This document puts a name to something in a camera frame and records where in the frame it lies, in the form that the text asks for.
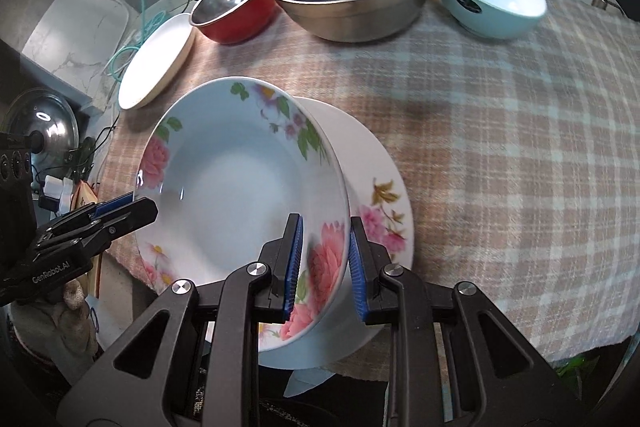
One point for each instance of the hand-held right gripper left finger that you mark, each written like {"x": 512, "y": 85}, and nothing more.
{"x": 292, "y": 272}

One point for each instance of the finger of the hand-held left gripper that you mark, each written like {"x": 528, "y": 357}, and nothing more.
{"x": 135, "y": 214}
{"x": 115, "y": 205}

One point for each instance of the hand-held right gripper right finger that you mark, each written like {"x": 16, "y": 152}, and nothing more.
{"x": 357, "y": 279}

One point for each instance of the white floral plate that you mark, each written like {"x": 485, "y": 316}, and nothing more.
{"x": 225, "y": 187}

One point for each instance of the red steel bowl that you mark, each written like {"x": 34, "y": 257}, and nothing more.
{"x": 235, "y": 27}

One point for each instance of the person's left hand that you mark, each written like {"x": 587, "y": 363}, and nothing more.
{"x": 55, "y": 322}

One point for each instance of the white plug adapter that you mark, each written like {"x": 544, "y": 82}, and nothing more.
{"x": 57, "y": 192}

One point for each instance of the steel pot lid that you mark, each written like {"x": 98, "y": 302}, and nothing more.
{"x": 50, "y": 127}

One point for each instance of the plain white plate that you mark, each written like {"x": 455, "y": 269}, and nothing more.
{"x": 155, "y": 62}

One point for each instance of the plaid cloth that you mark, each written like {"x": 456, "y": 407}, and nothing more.
{"x": 500, "y": 157}

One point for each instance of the green leaves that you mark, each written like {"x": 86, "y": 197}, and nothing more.
{"x": 575, "y": 364}

